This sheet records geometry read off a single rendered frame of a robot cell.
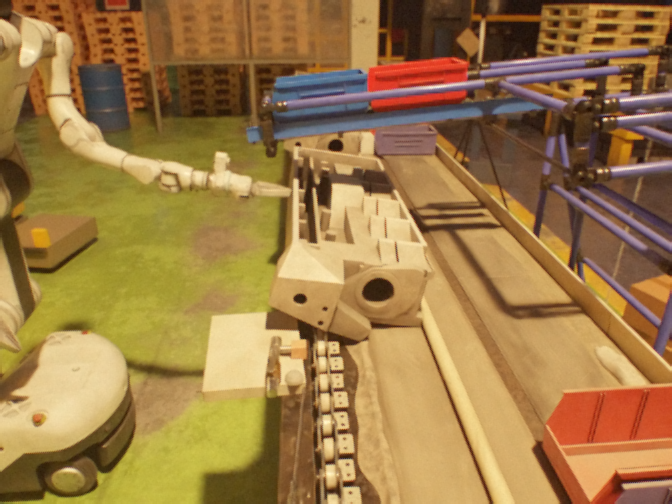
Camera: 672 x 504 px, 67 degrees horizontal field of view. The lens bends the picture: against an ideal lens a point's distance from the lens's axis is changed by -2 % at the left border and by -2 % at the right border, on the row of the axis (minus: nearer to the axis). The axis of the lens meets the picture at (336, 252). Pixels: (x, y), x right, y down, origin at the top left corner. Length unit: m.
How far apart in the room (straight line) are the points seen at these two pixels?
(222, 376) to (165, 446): 1.07
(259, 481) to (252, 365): 0.89
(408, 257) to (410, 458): 0.53
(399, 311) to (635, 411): 0.57
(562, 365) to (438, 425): 0.38
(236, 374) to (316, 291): 0.26
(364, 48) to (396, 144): 4.42
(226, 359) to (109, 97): 6.90
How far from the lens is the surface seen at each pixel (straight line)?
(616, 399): 1.09
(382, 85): 1.66
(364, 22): 7.34
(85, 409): 1.96
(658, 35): 7.41
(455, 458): 1.07
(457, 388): 1.17
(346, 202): 1.71
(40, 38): 1.79
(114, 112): 7.98
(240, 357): 1.22
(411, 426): 1.12
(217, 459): 2.12
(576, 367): 1.37
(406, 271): 1.31
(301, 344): 1.19
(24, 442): 1.98
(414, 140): 3.03
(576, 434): 1.11
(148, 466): 2.16
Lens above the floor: 1.51
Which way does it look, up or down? 25 degrees down
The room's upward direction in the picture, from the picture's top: straight up
